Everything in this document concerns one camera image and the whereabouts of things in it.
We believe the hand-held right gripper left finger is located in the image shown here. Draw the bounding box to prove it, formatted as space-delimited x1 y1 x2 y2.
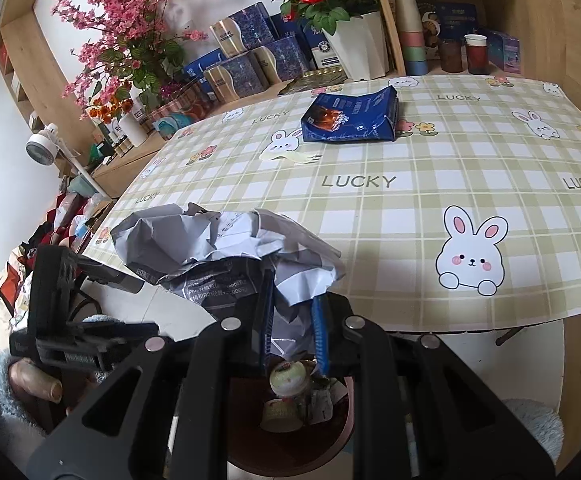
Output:
25 270 276 480

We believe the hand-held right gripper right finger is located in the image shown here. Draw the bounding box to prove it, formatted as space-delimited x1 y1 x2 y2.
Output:
311 294 556 480

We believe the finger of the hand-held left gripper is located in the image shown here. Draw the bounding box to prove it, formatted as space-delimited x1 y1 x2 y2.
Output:
70 321 161 348
73 255 146 295

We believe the small lidded plastic cup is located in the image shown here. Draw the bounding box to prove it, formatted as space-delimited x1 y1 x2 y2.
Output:
269 362 306 396

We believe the grey plastic bag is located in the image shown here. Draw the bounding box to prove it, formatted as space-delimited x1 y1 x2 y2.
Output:
110 203 346 361

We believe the maroon plastic bin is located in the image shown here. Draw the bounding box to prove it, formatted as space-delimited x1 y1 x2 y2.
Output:
225 355 356 471

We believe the blue snack bag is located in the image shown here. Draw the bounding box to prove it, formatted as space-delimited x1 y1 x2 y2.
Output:
301 85 400 143

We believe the person's left hand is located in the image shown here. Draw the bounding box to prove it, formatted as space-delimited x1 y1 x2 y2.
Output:
10 360 64 403

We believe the red patterned cloth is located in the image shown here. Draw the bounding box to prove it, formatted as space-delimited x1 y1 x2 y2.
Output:
0 195 86 341

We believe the brown cardboard box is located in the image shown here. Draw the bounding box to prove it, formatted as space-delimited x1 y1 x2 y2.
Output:
83 200 114 231

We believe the row of small brown bottles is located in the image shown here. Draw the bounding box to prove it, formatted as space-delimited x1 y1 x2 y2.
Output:
103 132 131 153

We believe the white desk fan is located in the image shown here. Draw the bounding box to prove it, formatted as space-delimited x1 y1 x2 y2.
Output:
25 124 116 201

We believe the white bottle vase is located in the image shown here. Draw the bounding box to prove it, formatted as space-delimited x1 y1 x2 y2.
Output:
119 110 148 146

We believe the teal ceramic dish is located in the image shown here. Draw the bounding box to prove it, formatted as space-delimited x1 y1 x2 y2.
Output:
153 112 198 136

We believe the orange flower bunch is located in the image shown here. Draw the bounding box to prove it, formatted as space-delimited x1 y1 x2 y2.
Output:
88 87 136 123

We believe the striped woven basket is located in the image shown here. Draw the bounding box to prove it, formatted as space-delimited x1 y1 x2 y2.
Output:
145 85 216 121

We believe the light blue fluffy robe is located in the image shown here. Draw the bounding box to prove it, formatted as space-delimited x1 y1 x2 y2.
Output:
501 399 565 463

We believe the stack of blue gift boxes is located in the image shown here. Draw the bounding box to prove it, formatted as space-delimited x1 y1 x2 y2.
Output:
183 2 316 106

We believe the gold tray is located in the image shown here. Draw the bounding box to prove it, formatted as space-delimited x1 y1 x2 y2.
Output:
280 69 346 93

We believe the pink blossom plant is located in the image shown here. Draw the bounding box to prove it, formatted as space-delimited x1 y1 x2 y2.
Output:
50 0 208 111

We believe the blue white carton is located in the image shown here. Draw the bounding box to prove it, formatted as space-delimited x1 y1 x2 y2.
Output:
305 22 344 70

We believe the red rose plant white pot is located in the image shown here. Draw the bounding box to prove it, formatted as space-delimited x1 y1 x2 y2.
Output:
270 0 389 81

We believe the dark red glass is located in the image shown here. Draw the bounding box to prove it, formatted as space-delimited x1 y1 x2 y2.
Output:
439 39 464 73

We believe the stack of pastel cups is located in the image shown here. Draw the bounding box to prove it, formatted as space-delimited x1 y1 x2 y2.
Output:
395 0 429 76

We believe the white rimmed red cup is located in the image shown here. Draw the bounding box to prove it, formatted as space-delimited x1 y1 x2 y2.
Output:
464 34 489 75

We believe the small purple box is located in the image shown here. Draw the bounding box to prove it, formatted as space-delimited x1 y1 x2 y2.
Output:
488 30 524 73

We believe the dark blue printed box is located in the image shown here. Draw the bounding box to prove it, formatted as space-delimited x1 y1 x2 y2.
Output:
418 0 479 41

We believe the wooden wall shelf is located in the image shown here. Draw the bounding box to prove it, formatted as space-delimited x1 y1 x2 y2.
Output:
0 10 81 131

